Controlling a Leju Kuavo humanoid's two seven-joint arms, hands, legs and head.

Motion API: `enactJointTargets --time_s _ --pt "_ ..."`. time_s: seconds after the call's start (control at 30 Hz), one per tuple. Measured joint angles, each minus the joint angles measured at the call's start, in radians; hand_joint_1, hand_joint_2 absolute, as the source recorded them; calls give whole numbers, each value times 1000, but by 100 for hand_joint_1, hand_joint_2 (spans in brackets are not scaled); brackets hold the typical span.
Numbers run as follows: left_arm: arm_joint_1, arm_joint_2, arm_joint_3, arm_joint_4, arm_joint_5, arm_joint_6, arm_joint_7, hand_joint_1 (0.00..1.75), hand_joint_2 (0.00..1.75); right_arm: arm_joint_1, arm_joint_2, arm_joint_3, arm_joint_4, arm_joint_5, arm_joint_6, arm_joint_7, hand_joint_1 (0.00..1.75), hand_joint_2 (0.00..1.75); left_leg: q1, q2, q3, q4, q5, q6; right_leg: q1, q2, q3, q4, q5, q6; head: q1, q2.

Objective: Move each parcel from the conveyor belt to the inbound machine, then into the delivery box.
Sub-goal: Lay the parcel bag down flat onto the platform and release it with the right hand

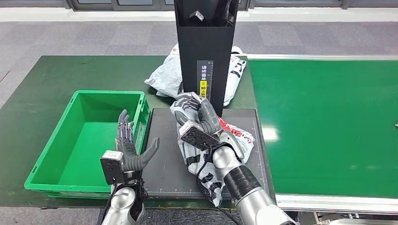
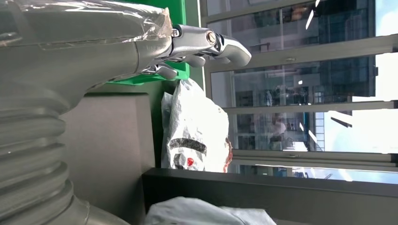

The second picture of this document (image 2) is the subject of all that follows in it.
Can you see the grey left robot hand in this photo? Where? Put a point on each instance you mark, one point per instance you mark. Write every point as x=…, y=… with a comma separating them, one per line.
x=77, y=52

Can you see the white parcel with black print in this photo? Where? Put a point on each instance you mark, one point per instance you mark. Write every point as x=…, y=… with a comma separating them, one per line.
x=192, y=214

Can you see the white crumpled parcel bag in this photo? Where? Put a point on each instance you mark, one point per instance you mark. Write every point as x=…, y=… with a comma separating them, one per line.
x=196, y=124

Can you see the green plastic crate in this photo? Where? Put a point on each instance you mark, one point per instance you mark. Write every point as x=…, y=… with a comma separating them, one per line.
x=178, y=12

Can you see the dark window frame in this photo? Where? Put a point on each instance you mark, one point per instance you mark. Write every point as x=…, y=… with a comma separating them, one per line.
x=311, y=49

